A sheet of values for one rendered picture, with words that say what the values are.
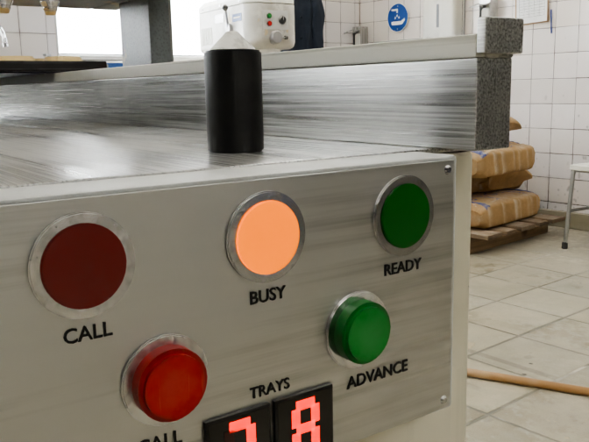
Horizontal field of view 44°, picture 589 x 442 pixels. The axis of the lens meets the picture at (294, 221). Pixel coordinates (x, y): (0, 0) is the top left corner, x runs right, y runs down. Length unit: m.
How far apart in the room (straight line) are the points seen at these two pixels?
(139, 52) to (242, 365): 0.95
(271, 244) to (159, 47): 0.90
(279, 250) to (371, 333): 0.07
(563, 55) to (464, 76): 4.31
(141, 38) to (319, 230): 0.92
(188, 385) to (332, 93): 0.25
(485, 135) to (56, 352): 0.24
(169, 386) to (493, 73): 0.23
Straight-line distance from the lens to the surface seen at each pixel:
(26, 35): 4.36
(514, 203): 4.19
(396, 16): 5.50
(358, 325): 0.34
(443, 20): 5.09
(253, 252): 0.31
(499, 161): 4.04
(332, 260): 0.34
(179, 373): 0.29
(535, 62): 4.80
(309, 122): 0.50
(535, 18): 4.80
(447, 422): 0.47
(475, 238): 3.88
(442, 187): 0.38
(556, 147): 4.73
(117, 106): 0.81
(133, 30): 1.25
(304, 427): 0.35
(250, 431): 0.33
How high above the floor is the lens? 0.87
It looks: 10 degrees down
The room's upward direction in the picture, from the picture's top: 1 degrees counter-clockwise
